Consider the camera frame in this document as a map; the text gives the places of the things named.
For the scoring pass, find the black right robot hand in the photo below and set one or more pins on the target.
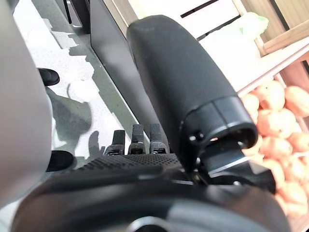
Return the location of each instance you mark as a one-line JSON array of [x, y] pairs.
[[183, 79]]

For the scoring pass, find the white signboard with black slot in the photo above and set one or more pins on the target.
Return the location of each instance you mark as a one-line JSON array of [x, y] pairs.
[[193, 12]]

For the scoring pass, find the round orange fruit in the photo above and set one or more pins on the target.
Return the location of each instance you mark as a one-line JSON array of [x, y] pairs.
[[300, 141], [276, 148], [275, 172], [249, 104], [298, 101], [277, 123], [293, 193], [295, 169], [271, 95]]

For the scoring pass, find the translucent plastic bag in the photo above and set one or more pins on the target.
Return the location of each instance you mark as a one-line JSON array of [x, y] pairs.
[[243, 25]]

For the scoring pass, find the black robot foot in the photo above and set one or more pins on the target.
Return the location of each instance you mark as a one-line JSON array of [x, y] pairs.
[[60, 160], [49, 76]]

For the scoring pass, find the thin black pole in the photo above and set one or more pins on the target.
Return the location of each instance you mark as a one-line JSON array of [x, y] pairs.
[[68, 10]]

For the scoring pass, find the grey robot leg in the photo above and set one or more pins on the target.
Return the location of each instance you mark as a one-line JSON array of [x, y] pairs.
[[21, 101]]

